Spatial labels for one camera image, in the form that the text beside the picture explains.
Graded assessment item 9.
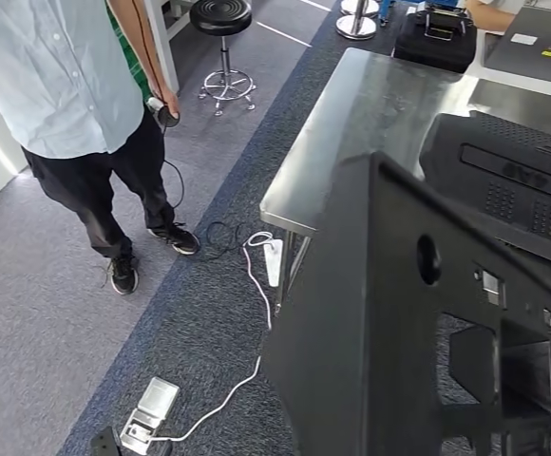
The person's left hand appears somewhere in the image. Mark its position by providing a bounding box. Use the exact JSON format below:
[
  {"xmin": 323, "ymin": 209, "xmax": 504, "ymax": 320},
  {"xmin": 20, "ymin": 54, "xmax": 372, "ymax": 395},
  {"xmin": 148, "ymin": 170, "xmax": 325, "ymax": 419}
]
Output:
[{"xmin": 157, "ymin": 86, "xmax": 181, "ymax": 124}]

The black handheld controller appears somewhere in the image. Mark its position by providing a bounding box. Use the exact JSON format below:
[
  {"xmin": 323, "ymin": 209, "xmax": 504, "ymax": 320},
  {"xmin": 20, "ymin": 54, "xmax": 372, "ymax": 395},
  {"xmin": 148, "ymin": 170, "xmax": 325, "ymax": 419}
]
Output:
[{"xmin": 146, "ymin": 96, "xmax": 180, "ymax": 130}]

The large black plastic car panel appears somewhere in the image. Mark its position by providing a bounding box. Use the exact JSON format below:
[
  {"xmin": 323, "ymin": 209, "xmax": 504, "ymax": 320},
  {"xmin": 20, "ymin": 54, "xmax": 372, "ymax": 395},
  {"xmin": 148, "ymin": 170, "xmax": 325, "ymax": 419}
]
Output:
[{"xmin": 261, "ymin": 150, "xmax": 551, "ymax": 456}]

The stainless steel workbench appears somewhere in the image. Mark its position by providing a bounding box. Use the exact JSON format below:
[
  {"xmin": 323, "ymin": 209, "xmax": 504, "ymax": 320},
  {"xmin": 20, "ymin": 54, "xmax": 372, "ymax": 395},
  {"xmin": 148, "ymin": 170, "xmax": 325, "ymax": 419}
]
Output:
[{"xmin": 258, "ymin": 47, "xmax": 551, "ymax": 316}]

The dark robot body part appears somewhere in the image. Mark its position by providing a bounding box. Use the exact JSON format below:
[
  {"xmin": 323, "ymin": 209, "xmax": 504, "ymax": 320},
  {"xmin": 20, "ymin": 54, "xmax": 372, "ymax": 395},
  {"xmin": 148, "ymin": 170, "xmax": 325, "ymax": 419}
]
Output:
[{"xmin": 89, "ymin": 427, "xmax": 174, "ymax": 456}]

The black round stool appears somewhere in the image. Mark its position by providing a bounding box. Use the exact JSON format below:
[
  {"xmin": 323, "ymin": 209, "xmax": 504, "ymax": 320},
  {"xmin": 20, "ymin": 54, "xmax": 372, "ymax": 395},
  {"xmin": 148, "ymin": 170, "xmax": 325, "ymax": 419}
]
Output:
[{"xmin": 189, "ymin": 0, "xmax": 257, "ymax": 119}]

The white power strip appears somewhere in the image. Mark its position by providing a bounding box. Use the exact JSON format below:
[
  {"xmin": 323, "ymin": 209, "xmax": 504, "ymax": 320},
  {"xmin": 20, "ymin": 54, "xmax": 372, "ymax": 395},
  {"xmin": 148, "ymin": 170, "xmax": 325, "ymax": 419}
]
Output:
[{"xmin": 262, "ymin": 237, "xmax": 285, "ymax": 290}]

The black plastic grille panel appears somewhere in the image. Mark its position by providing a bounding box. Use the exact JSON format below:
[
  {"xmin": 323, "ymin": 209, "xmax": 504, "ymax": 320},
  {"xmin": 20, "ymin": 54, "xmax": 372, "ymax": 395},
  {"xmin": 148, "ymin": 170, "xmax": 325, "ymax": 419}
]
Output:
[{"xmin": 418, "ymin": 109, "xmax": 551, "ymax": 275}]

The open metal floor socket box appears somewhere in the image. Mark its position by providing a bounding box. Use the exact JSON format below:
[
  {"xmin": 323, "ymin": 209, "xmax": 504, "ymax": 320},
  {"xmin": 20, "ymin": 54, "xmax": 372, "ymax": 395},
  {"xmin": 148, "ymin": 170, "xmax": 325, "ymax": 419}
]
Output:
[{"xmin": 119, "ymin": 376, "xmax": 180, "ymax": 456}]

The white table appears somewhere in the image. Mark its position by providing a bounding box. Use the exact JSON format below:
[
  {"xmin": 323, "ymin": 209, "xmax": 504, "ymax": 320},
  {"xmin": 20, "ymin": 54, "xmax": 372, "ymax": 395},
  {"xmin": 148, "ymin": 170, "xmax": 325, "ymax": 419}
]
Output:
[{"xmin": 465, "ymin": 28, "xmax": 551, "ymax": 105}]

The black carry case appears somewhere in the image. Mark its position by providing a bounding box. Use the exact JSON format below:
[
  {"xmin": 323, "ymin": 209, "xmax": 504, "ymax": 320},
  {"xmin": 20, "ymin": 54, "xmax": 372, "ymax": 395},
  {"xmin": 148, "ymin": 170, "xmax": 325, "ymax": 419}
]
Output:
[{"xmin": 393, "ymin": 5, "xmax": 479, "ymax": 75}]

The white desk frame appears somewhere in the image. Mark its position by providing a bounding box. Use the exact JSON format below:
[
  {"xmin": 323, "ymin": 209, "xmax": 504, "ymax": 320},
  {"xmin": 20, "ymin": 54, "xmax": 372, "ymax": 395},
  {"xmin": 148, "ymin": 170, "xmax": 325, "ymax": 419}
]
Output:
[{"xmin": 143, "ymin": 0, "xmax": 200, "ymax": 96}]

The thin black cable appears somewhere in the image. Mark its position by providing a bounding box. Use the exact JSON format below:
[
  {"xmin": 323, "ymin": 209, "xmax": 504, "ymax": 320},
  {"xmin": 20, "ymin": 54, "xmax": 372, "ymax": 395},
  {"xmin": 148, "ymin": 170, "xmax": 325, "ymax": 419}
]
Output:
[{"xmin": 130, "ymin": 0, "xmax": 245, "ymax": 260}]

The white power cable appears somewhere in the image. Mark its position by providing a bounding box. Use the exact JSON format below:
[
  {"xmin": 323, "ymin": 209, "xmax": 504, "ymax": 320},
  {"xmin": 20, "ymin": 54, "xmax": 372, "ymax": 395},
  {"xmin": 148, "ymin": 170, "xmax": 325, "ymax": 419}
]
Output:
[{"xmin": 147, "ymin": 230, "xmax": 278, "ymax": 445}]

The chrome stanchion post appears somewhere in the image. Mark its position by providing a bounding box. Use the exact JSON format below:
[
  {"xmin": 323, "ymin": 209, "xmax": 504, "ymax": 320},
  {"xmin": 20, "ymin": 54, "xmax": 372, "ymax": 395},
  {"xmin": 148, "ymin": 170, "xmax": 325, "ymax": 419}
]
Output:
[
  {"xmin": 336, "ymin": 0, "xmax": 379, "ymax": 42},
  {"xmin": 340, "ymin": 0, "xmax": 381, "ymax": 19}
]

